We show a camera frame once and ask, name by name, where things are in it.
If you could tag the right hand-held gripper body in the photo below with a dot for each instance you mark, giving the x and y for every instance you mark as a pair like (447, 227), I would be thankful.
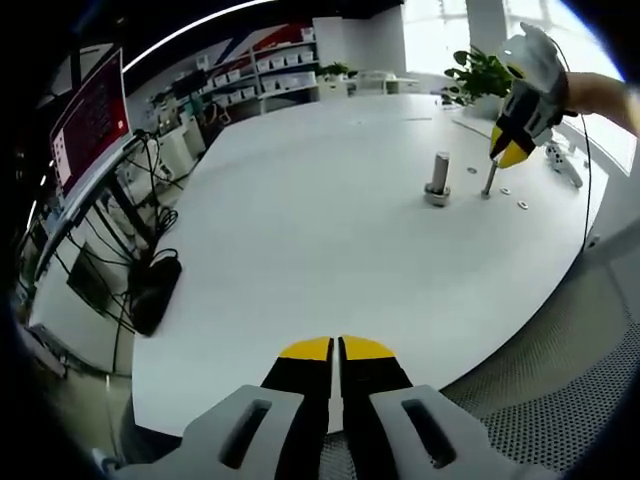
(535, 60)

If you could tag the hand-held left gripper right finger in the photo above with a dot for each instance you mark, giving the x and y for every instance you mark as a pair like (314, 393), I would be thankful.
(440, 430)

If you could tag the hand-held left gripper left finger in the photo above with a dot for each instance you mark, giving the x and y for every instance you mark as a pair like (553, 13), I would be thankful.
(235, 430)

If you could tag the thin threaded steel stud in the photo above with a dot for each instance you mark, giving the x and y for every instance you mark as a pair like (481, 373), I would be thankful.
(490, 180)

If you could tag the thick threaded steel stud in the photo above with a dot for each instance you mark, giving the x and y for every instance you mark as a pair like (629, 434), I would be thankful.
(441, 167)

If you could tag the white flat sheet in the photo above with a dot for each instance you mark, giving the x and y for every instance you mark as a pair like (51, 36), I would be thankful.
(475, 127)

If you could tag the white game controller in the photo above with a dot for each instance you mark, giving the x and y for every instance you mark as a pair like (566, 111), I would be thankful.
(565, 165)

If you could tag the large green potted plant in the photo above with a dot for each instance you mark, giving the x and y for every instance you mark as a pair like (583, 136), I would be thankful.
(480, 75)

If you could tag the white low cabinet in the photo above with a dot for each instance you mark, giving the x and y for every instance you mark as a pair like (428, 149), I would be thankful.
(370, 85)

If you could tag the black bag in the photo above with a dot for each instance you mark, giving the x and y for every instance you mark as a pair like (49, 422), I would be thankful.
(155, 295)

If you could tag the small green plant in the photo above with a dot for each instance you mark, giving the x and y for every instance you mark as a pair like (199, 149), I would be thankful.
(334, 71)

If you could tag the shelving with white bins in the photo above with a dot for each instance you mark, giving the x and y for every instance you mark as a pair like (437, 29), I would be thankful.
(280, 65)

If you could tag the grey side desk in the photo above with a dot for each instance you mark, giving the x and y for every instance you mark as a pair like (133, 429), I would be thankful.
(85, 195)

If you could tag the ceiling light strip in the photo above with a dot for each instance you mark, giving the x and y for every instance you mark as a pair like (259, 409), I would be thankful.
(190, 32)

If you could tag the dark red computer monitor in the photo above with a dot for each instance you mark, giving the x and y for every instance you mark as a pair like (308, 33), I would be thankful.
(90, 120)

